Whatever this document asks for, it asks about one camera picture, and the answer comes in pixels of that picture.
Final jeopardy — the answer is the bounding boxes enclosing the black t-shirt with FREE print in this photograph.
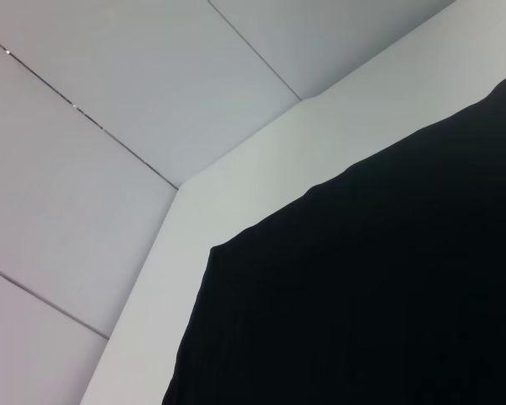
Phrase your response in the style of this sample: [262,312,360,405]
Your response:
[162,69,506,405]

